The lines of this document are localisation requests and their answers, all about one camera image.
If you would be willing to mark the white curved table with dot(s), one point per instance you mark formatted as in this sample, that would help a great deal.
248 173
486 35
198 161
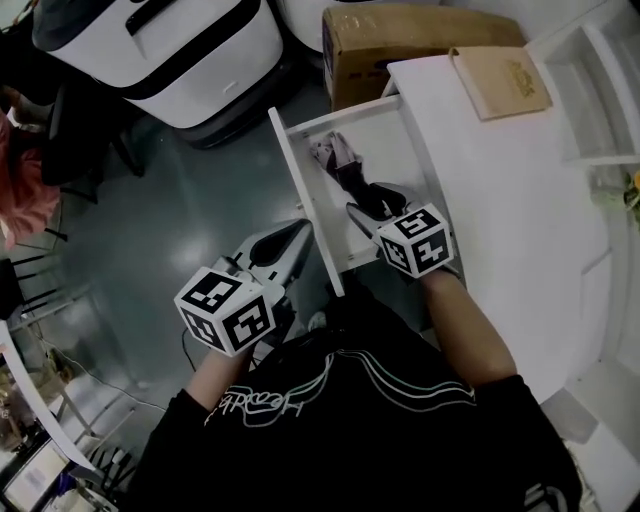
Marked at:
37 400

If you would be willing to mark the white drawer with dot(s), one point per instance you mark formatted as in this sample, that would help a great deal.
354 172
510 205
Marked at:
395 147

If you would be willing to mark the rounded white appliance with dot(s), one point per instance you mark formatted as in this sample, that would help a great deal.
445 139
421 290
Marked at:
302 25

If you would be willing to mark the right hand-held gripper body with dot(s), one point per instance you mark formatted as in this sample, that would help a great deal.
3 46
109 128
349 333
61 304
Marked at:
417 240

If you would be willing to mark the black chair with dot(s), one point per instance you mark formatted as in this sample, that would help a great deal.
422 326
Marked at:
75 150

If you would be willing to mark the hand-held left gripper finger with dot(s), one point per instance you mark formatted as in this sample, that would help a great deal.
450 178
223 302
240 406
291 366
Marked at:
302 250
270 232

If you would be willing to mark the person's right forearm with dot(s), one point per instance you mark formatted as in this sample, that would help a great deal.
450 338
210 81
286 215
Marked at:
465 325

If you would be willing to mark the person's shoe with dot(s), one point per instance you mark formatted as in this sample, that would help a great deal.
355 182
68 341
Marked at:
317 321

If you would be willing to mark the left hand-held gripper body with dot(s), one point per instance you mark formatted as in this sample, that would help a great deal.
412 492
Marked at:
220 305

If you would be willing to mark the white desk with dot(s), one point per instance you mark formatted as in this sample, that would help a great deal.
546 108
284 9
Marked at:
500 200

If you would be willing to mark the white shelf unit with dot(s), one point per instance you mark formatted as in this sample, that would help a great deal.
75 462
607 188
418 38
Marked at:
600 95

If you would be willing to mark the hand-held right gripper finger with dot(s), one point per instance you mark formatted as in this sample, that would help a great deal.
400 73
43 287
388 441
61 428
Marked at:
362 220
402 196

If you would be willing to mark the light wooden box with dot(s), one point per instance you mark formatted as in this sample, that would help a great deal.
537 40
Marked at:
505 82

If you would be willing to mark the person's left forearm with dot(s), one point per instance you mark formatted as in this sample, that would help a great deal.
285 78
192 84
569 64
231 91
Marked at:
215 375

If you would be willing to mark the brown cardboard box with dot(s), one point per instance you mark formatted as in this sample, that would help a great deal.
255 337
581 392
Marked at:
400 35

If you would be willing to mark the person's black printed shirt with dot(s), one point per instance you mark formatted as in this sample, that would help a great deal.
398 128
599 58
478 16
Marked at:
350 450

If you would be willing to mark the green plant with yellow flower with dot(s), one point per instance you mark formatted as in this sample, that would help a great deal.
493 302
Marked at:
625 192

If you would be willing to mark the computer screen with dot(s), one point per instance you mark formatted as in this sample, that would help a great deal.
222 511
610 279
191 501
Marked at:
32 475

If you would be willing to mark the large white black appliance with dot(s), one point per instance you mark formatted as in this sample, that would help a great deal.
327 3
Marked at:
175 60

